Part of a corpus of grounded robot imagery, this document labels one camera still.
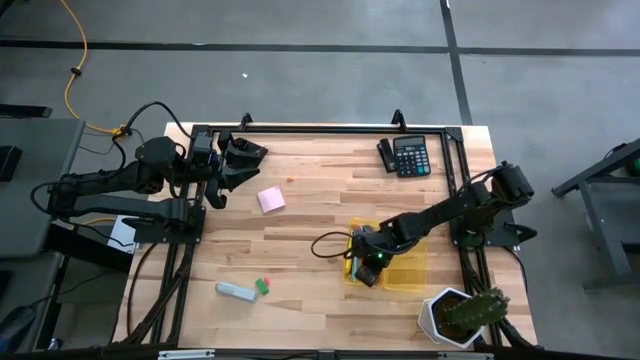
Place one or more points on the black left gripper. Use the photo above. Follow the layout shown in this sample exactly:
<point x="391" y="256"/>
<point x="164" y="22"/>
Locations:
<point x="215" y="195"/>

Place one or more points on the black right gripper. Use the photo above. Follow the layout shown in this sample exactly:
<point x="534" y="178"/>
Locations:
<point x="385" y="245"/>

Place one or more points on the teal pen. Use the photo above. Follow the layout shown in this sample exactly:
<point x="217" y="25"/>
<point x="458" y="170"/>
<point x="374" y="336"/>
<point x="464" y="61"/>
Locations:
<point x="355" y="271"/>

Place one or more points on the pink sticky note pad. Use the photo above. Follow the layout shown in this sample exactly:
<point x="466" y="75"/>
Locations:
<point x="271" y="200"/>

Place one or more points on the yellow transparent pencil case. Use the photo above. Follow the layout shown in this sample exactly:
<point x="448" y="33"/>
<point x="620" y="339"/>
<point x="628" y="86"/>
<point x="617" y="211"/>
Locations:
<point x="410" y="276"/>

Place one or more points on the pink eraser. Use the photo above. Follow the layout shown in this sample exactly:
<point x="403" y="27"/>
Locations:
<point x="267" y="281"/>

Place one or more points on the green eraser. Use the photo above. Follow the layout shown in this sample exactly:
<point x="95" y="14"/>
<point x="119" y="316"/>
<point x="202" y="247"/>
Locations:
<point x="262" y="286"/>

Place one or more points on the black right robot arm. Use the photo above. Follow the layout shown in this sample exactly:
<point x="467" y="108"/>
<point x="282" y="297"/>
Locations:
<point x="440" y="215"/>

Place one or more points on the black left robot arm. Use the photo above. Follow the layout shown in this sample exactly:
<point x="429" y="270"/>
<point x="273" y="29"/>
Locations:
<point x="125" y="205"/>

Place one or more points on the small black stapler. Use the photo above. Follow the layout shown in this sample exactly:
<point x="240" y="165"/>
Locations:
<point x="386" y="156"/>

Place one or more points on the white hexagonal plant pot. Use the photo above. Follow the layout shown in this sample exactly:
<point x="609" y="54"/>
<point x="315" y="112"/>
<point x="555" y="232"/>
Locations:
<point x="427" y="325"/>

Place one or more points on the black calculator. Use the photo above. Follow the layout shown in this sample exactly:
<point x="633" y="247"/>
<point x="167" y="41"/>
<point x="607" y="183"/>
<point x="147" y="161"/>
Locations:
<point x="411" y="156"/>

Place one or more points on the grey white eraser block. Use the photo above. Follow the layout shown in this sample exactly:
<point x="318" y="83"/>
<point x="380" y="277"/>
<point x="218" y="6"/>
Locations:
<point x="235" y="291"/>

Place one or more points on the white paper sheet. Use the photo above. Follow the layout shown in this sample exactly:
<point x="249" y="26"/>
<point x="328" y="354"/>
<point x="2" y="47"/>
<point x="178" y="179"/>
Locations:
<point x="122" y="234"/>

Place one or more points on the green cactus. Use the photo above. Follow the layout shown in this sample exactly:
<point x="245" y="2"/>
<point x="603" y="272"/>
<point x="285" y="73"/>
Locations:
<point x="475" y="310"/>

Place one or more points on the silver aluminium bar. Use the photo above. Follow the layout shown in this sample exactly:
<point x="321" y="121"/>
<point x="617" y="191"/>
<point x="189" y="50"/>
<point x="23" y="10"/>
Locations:
<point x="465" y="356"/>
<point x="186" y="354"/>

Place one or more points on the grey desk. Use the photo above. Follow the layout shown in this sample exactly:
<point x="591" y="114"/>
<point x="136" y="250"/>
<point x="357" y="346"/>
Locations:
<point x="35" y="200"/>

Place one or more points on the grey metal stand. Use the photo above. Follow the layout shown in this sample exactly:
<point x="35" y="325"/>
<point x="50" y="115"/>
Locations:
<point x="600" y="220"/>

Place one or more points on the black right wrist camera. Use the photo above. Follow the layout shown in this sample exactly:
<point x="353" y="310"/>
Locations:
<point x="370" y="276"/>

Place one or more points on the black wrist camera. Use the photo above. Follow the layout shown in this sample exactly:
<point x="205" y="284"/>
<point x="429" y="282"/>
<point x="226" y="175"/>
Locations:
<point x="370" y="276"/>
<point x="201" y="147"/>

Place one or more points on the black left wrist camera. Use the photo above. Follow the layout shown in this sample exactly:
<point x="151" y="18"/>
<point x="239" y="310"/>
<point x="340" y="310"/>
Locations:
<point x="201" y="147"/>

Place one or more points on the black frame clamp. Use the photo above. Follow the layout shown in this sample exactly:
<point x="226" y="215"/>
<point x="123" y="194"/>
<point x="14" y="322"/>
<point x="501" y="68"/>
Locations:
<point x="398" y="118"/>
<point x="245" y="120"/>

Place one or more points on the black aluminium table frame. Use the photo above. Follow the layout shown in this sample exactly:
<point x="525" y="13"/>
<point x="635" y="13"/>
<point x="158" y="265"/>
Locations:
<point x="325" y="131"/>

